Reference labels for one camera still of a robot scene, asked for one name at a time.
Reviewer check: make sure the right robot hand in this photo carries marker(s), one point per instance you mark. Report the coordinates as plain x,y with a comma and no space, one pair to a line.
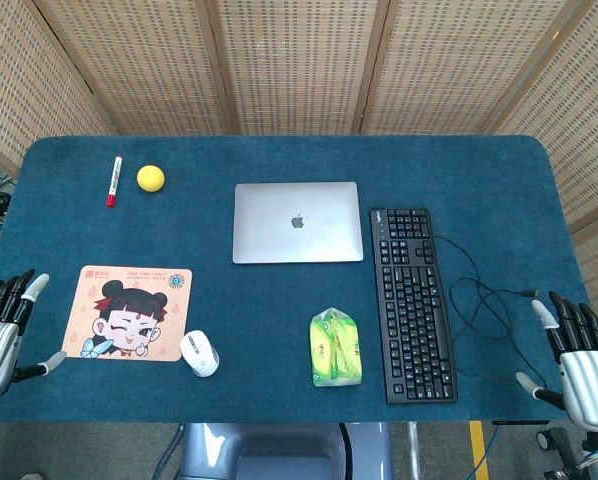
581,365

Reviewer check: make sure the white computer mouse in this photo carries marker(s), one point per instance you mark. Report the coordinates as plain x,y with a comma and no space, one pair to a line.
199,353

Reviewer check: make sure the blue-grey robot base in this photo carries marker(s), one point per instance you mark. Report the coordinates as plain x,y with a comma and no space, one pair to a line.
279,450

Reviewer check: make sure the cartoon girl mouse pad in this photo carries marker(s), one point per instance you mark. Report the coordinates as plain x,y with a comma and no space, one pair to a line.
128,314

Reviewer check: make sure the black computer keyboard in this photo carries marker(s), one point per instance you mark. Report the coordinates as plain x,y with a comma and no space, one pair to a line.
412,305

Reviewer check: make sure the red and white marker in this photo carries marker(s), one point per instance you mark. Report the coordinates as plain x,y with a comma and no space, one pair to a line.
114,181

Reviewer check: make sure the yellow foam ball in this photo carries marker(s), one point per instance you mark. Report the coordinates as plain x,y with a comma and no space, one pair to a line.
151,178

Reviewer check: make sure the green tissue pack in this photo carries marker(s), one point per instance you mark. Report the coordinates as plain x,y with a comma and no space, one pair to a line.
336,347

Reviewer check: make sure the blue table cloth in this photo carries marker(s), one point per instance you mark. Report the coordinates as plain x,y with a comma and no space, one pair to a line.
259,300

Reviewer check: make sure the silver closed laptop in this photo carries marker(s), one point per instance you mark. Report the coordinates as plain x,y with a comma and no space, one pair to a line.
297,222

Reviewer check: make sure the woven folding screen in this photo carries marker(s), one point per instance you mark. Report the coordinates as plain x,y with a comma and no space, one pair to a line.
299,65

